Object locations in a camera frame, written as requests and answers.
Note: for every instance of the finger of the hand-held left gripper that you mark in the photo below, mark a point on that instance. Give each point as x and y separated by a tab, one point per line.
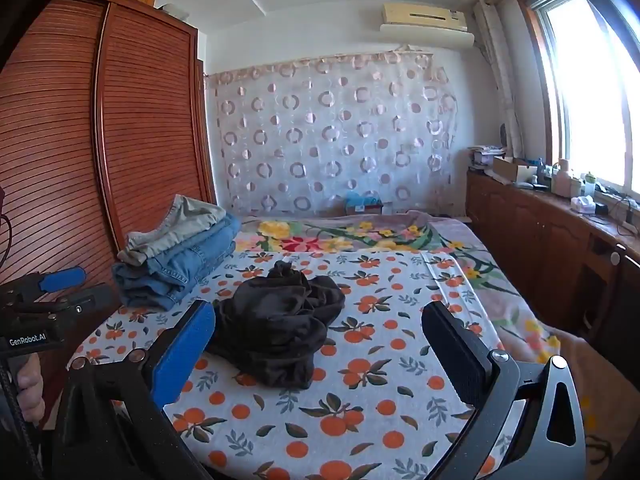
62	279
90	300

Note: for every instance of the window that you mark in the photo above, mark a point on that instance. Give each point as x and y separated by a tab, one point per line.
590	100

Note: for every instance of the blue tissue pack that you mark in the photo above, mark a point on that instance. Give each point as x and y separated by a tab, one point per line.
357	202

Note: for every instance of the black pants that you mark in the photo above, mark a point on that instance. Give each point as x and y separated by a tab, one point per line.
275	320

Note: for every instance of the wooden low cabinet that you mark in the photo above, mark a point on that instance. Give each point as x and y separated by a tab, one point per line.
525	230

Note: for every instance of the small white box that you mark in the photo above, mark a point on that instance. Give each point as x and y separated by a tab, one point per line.
171	8

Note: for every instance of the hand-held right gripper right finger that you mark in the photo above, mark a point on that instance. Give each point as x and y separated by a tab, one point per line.
452	355

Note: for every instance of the wooden slatted wardrobe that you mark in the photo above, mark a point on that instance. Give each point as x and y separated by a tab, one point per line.
145	110

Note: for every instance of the orange fruit print bed sheet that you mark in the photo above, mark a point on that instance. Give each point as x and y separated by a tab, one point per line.
380	310

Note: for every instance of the cardboard box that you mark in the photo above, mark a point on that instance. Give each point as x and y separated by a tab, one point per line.
510	170

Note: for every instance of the beige plastic jug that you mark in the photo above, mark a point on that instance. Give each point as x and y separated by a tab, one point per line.
562	180

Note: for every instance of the pink tissue box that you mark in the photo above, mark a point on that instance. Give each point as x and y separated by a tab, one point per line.
583	205

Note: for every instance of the dark blue folded jeans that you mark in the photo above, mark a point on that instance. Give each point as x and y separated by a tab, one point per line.
150	287

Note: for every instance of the grey-green folded pants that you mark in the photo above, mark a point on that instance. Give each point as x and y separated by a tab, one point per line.
190	220

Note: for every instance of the cream air conditioner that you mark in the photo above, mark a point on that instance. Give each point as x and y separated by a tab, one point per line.
425	16

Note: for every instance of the green cap bottle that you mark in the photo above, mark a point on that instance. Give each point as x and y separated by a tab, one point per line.
590	185

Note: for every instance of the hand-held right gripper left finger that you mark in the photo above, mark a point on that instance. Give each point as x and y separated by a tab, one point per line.
184	357

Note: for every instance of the person's left hand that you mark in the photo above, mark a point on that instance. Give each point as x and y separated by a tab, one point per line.
31	390

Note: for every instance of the stack of papers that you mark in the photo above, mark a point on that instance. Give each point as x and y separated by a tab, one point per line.
484	156

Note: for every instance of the floral blanket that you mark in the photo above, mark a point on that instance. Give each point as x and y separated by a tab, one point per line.
320	240

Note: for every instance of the circle pattern sheer curtain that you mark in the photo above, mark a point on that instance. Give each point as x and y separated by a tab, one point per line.
325	135

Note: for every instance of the white window curtain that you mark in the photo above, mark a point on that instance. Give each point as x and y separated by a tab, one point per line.
500	75

